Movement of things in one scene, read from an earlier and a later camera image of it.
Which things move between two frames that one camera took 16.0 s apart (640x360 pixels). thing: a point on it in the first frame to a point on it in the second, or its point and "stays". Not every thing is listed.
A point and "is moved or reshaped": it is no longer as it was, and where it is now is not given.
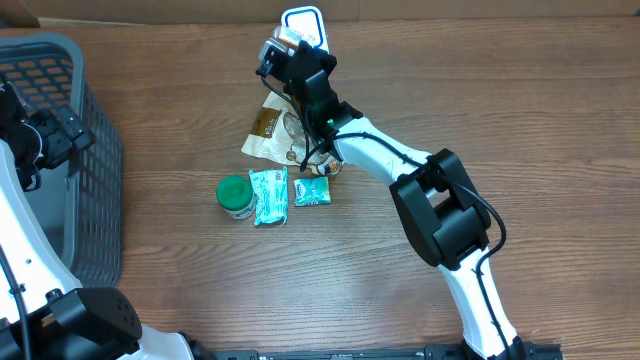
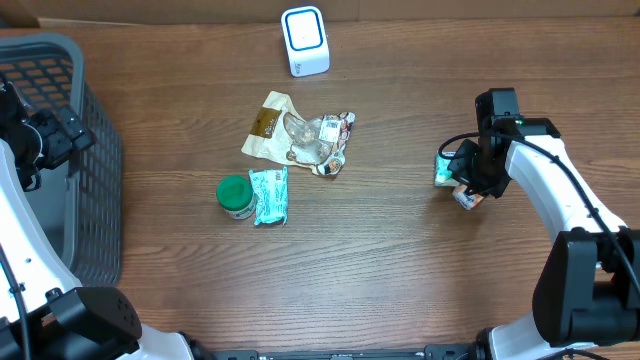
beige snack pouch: [279, 131] stays
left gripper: [62, 145] stays
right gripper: [328, 60] to [460, 168]
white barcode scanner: [306, 23] stays
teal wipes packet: [270, 192] stays
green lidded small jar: [235, 196] stays
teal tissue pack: [312, 191] is moved or reshaped
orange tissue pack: [289, 35] is moved or reshaped
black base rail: [510, 351] stays
